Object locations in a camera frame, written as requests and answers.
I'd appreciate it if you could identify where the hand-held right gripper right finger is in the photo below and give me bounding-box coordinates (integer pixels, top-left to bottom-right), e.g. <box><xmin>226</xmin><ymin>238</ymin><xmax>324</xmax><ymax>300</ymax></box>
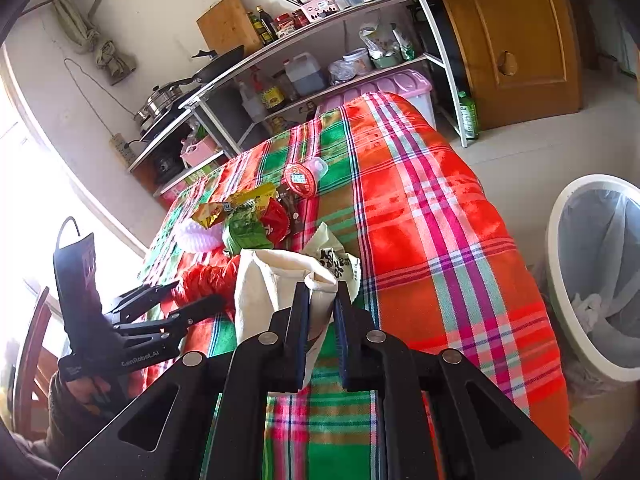
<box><xmin>332</xmin><ymin>280</ymin><xmax>583</xmax><ymax>480</ymax></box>

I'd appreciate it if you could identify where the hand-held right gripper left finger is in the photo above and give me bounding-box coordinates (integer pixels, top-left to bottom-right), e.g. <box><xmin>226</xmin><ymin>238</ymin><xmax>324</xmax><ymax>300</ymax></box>
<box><xmin>57</xmin><ymin>282</ymin><xmax>313</xmax><ymax>480</ymax></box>

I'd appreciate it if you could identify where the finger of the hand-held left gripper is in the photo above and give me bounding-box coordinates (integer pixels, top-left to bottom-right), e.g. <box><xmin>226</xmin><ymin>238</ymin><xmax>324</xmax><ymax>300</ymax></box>
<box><xmin>102</xmin><ymin>281</ymin><xmax>181</xmax><ymax>323</ymax></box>
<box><xmin>117</xmin><ymin>294</ymin><xmax>227</xmax><ymax>348</ymax></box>

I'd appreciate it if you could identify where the red plastic bag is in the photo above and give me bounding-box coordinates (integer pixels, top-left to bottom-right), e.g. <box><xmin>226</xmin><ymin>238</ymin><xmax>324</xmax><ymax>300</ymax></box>
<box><xmin>172</xmin><ymin>252</ymin><xmax>241</xmax><ymax>311</ymax></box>

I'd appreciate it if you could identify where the cream canvas tote bag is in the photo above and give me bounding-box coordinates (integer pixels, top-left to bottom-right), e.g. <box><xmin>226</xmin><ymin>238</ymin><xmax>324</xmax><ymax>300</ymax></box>
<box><xmin>234</xmin><ymin>222</ymin><xmax>362</xmax><ymax>393</ymax></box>

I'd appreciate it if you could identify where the yellow snack packet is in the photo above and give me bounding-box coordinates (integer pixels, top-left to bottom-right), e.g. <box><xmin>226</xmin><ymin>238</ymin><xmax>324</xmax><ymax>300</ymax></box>
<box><xmin>227</xmin><ymin>182</ymin><xmax>278</xmax><ymax>216</ymax></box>

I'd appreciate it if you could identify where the brown snack bar wrapper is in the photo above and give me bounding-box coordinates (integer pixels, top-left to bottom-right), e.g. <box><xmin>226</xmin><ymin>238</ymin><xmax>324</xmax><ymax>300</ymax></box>
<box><xmin>276</xmin><ymin>186</ymin><xmax>303</xmax><ymax>233</ymax></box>

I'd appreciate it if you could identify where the red lidded sauce cup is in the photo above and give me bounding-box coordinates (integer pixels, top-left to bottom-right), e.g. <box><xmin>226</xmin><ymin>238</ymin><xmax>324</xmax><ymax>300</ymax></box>
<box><xmin>281</xmin><ymin>162</ymin><xmax>321</xmax><ymax>197</ymax></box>

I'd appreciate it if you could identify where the white trash bin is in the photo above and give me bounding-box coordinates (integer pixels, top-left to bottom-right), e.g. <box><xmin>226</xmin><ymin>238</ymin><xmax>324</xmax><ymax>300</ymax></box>
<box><xmin>545</xmin><ymin>174</ymin><xmax>640</xmax><ymax>386</ymax></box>

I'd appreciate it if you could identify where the person's left hand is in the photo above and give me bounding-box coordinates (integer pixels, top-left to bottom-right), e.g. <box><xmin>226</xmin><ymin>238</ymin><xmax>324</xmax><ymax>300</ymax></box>
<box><xmin>64</xmin><ymin>377</ymin><xmax>113</xmax><ymax>411</ymax></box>

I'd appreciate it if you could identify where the wooden chair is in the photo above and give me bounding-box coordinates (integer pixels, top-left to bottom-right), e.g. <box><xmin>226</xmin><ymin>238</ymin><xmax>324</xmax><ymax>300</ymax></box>
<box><xmin>10</xmin><ymin>285</ymin><xmax>66</xmax><ymax>441</ymax></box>

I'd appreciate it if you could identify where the white foam fruit net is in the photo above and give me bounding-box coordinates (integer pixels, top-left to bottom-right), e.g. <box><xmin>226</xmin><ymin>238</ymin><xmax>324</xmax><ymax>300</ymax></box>
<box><xmin>172</xmin><ymin>217</ymin><xmax>223</xmax><ymax>253</ymax></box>

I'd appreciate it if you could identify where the golden snack packet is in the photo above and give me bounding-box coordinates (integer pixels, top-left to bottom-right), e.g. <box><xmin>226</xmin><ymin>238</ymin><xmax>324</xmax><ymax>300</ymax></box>
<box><xmin>191</xmin><ymin>201</ymin><xmax>236</xmax><ymax>228</ymax></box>

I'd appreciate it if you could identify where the green snack packet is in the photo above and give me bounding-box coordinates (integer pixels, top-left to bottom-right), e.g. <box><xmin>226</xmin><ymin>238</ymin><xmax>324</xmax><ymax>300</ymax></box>
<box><xmin>221</xmin><ymin>200</ymin><xmax>275</xmax><ymax>256</ymax></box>

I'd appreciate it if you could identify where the red snack packet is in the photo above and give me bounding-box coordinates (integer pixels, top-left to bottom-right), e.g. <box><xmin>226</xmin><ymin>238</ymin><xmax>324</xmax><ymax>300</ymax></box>
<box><xmin>260</xmin><ymin>197</ymin><xmax>292</xmax><ymax>241</ymax></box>

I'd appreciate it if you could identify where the green cardboard box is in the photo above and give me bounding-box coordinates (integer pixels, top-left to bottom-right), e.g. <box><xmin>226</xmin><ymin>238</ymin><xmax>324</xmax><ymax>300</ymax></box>
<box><xmin>182</xmin><ymin>162</ymin><xmax>221</xmax><ymax>186</ymax></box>

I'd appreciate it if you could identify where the black cooking pot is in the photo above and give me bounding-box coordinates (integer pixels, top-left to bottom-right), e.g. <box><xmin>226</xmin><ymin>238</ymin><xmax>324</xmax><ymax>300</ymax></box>
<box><xmin>150</xmin><ymin>147</ymin><xmax>183</xmax><ymax>183</ymax></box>

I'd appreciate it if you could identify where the white power strip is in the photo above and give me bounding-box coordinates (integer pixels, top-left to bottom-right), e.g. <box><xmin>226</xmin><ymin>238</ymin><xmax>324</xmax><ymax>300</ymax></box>
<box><xmin>109</xmin><ymin>132</ymin><xmax>138</xmax><ymax>166</ymax></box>

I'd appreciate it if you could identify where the pink plastic basket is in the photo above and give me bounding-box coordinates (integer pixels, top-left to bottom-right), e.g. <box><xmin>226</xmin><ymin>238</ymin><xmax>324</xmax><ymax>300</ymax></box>
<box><xmin>180</xmin><ymin>135</ymin><xmax>221</xmax><ymax>168</ymax></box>

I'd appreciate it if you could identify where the plaid blanket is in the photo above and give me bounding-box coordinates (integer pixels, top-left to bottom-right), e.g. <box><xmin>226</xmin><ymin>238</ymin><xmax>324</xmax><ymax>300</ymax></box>
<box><xmin>137</xmin><ymin>91</ymin><xmax>593</xmax><ymax>480</ymax></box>

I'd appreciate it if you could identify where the black induction cooker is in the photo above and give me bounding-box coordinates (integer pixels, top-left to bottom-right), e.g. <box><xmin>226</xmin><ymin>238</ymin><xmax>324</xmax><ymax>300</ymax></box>
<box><xmin>140</xmin><ymin>87</ymin><xmax>201</xmax><ymax>143</ymax></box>

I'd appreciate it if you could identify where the steel steamer pot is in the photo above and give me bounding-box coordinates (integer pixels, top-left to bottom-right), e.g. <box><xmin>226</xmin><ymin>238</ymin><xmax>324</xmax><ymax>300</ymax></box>
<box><xmin>134</xmin><ymin>85</ymin><xmax>186</xmax><ymax>131</ymax></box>

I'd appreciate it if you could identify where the clear plastic bottle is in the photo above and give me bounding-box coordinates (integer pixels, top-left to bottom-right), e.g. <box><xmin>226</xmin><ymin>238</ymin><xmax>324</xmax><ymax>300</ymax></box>
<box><xmin>235</xmin><ymin>80</ymin><xmax>266</xmax><ymax>123</ymax></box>

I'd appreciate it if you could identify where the yellow label sauce bottle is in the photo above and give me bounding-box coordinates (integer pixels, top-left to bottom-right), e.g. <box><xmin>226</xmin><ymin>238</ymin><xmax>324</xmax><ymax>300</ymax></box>
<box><xmin>248</xmin><ymin>66</ymin><xmax>286</xmax><ymax>113</ymax></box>

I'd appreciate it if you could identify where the black frying pan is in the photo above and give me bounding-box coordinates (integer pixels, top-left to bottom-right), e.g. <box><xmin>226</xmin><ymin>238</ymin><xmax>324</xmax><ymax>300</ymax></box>
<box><xmin>150</xmin><ymin>45</ymin><xmax>246</xmax><ymax>92</ymax></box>

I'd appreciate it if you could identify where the pink lid storage box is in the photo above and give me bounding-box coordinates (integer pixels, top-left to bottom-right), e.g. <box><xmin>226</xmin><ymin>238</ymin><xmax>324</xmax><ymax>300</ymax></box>
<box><xmin>317</xmin><ymin>69</ymin><xmax>436</xmax><ymax>131</ymax></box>

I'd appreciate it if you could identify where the green drink bottle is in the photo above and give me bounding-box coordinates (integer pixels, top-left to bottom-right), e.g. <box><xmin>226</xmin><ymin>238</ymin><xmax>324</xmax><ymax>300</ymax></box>
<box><xmin>456</xmin><ymin>91</ymin><xmax>481</xmax><ymax>141</ymax></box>

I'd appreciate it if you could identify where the plastic jug dark liquid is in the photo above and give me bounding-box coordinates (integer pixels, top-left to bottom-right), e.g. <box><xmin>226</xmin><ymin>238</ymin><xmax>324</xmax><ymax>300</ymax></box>
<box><xmin>283</xmin><ymin>52</ymin><xmax>328</xmax><ymax>97</ymax></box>

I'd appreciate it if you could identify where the hanging grey cloth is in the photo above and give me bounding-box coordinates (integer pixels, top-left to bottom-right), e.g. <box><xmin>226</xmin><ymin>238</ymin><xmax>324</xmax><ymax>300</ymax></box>
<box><xmin>50</xmin><ymin>0</ymin><xmax>137</xmax><ymax>86</ymax></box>

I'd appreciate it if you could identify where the crumpled clear plastic bag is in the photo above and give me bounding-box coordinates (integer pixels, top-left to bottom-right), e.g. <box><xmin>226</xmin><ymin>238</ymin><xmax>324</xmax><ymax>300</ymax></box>
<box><xmin>327</xmin><ymin>59</ymin><xmax>358</xmax><ymax>86</ymax></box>

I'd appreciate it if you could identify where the clear bin liner bag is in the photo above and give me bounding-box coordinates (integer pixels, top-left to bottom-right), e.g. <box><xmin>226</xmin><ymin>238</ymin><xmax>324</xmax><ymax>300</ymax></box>
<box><xmin>557</xmin><ymin>187</ymin><xmax>640</xmax><ymax>361</ymax></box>

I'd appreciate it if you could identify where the white metal shelf rack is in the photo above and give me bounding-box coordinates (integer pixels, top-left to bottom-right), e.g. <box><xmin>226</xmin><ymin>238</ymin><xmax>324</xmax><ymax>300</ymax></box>
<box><xmin>125</xmin><ymin>0</ymin><xmax>471</xmax><ymax>196</ymax></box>

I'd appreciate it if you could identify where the white plastic tub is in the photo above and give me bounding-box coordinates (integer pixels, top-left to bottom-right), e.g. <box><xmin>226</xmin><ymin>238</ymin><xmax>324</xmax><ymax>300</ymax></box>
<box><xmin>345</xmin><ymin>47</ymin><xmax>373</xmax><ymax>75</ymax></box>

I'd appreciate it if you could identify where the wooden cutting board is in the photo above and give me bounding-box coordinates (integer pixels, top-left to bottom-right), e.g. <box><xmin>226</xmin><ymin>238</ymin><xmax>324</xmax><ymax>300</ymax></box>
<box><xmin>196</xmin><ymin>0</ymin><xmax>263</xmax><ymax>56</ymax></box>

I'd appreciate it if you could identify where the dark sauce bottle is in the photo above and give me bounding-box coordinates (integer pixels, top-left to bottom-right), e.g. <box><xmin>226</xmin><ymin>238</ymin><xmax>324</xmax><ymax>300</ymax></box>
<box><xmin>255</xmin><ymin>5</ymin><xmax>277</xmax><ymax>43</ymax></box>

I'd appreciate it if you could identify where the plastic food bag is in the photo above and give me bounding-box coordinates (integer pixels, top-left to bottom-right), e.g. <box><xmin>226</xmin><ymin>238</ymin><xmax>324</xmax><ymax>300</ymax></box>
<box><xmin>359</xmin><ymin>22</ymin><xmax>401</xmax><ymax>61</ymax></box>

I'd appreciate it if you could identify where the green white packet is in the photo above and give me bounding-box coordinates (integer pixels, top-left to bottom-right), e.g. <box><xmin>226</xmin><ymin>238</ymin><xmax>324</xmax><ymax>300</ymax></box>
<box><xmin>392</xmin><ymin>22</ymin><xmax>418</xmax><ymax>61</ymax></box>

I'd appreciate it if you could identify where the pink utensil holder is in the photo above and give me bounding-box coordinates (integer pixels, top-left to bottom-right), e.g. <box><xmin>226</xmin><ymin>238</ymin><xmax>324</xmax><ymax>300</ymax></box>
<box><xmin>297</xmin><ymin>0</ymin><xmax>341</xmax><ymax>23</ymax></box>

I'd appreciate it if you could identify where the wooden door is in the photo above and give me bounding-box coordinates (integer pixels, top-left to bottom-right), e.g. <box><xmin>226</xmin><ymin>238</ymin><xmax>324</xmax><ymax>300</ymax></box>
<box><xmin>435</xmin><ymin>0</ymin><xmax>586</xmax><ymax>131</ymax></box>

